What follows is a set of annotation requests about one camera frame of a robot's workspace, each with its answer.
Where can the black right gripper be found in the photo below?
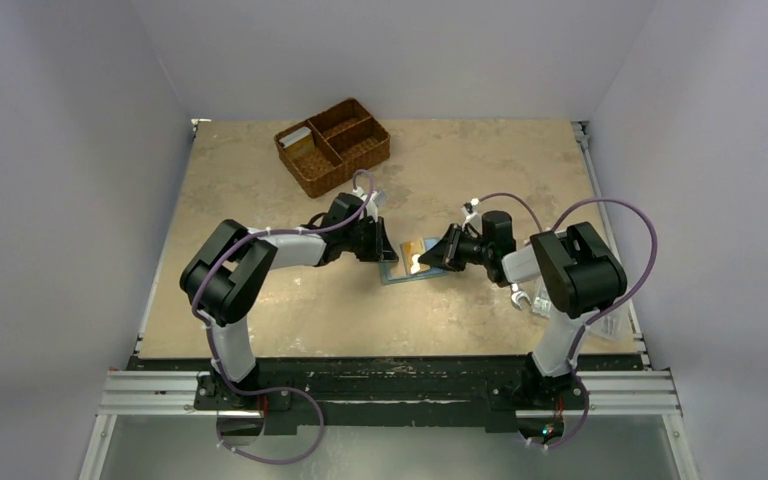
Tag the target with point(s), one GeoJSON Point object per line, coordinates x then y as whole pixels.
{"type": "Point", "coordinates": [455, 246]}

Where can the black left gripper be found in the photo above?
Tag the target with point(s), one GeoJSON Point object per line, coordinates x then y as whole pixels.
{"type": "Point", "coordinates": [375, 253]}

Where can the teal card holder wallet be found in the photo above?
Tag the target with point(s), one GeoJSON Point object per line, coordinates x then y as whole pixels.
{"type": "Point", "coordinates": [394, 273]}

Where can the gold credit card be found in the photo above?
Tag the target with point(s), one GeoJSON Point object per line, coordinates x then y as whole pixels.
{"type": "Point", "coordinates": [412, 251]}

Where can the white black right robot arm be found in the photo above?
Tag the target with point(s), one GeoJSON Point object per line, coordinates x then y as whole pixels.
{"type": "Point", "coordinates": [581, 275]}

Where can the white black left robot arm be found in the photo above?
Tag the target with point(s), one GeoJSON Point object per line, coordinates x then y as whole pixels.
{"type": "Point", "coordinates": [224, 278]}

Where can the silver wrench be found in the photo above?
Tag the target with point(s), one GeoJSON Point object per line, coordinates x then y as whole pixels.
{"type": "Point", "coordinates": [520, 298]}

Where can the brown woven divided basket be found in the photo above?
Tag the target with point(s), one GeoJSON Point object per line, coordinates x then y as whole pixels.
{"type": "Point", "coordinates": [347, 138]}

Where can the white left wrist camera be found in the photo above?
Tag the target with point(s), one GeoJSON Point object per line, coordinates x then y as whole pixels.
{"type": "Point", "coordinates": [372, 201]}

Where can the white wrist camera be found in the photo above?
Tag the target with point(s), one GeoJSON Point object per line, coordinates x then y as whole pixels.
{"type": "Point", "coordinates": [471, 214]}
{"type": "Point", "coordinates": [372, 201]}

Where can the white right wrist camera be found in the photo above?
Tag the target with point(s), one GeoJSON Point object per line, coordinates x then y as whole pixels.
{"type": "Point", "coordinates": [471, 214]}

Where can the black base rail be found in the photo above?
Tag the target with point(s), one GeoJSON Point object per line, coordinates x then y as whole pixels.
{"type": "Point", "coordinates": [483, 391]}

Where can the aluminium frame rail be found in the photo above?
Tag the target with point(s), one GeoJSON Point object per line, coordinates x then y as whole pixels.
{"type": "Point", "coordinates": [136, 393]}

